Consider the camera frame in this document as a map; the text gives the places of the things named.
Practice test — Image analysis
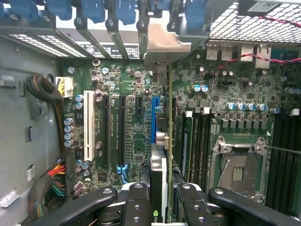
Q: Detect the thin metal locking lever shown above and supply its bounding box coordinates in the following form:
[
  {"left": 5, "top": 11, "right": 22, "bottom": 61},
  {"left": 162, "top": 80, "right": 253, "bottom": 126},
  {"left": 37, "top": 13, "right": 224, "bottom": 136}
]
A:
[
  {"left": 218, "top": 159, "right": 231, "bottom": 187},
  {"left": 262, "top": 144, "right": 301, "bottom": 155}
]

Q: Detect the CPU socket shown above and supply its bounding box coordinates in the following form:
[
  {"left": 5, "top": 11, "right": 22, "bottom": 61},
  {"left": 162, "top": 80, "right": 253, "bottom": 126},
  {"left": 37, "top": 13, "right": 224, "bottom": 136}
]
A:
[{"left": 209, "top": 136, "right": 269, "bottom": 203}]

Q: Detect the black RAM slot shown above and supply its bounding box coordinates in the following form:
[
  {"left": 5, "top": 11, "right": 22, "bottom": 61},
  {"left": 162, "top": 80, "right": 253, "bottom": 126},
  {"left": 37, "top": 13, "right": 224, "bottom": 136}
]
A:
[
  {"left": 194, "top": 110, "right": 200, "bottom": 186},
  {"left": 283, "top": 115, "right": 292, "bottom": 210},
  {"left": 206, "top": 110, "right": 212, "bottom": 186},
  {"left": 274, "top": 115, "right": 283, "bottom": 208},
  {"left": 200, "top": 110, "right": 206, "bottom": 186},
  {"left": 292, "top": 109, "right": 301, "bottom": 212}
]

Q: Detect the long black expansion slot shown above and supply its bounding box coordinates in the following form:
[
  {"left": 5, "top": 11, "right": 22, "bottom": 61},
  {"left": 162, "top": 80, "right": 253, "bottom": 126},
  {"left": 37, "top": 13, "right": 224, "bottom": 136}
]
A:
[
  {"left": 173, "top": 97, "right": 179, "bottom": 165},
  {"left": 118, "top": 95, "right": 128, "bottom": 184},
  {"left": 102, "top": 93, "right": 111, "bottom": 168}
]

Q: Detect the white expansion slot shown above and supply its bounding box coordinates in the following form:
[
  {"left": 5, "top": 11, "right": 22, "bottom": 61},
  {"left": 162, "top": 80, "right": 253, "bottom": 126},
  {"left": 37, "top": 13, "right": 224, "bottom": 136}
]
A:
[{"left": 84, "top": 90, "right": 95, "bottom": 161}]

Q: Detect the short black expansion slot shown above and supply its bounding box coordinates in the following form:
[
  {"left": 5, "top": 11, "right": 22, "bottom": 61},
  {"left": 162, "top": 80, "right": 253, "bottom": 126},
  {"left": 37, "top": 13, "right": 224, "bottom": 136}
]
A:
[{"left": 135, "top": 96, "right": 143, "bottom": 118}]

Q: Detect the green motherboard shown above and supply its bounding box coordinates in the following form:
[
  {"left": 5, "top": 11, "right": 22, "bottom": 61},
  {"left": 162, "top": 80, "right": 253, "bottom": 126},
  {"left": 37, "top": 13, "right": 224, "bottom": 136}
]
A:
[{"left": 62, "top": 46, "right": 301, "bottom": 212}]

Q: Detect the black grey PC case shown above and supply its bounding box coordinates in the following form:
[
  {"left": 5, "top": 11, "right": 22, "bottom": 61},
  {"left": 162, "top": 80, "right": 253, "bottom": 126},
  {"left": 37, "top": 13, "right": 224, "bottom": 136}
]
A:
[{"left": 0, "top": 0, "right": 301, "bottom": 226}]

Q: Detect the coloured wire bundle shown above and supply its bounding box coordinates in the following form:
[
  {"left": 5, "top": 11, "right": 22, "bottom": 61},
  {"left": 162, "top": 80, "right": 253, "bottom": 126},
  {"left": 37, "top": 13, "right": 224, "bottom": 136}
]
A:
[{"left": 28, "top": 157, "right": 76, "bottom": 223}]

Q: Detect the red black twisted wire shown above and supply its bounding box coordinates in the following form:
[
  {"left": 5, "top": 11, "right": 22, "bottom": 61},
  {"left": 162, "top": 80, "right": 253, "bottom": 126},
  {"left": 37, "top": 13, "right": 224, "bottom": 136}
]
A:
[{"left": 210, "top": 14, "right": 301, "bottom": 78}]

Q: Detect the black sleeved power wire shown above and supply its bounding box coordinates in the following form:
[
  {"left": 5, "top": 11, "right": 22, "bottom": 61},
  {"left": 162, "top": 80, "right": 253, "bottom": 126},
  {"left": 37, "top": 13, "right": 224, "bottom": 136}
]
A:
[{"left": 25, "top": 74, "right": 74, "bottom": 153}]

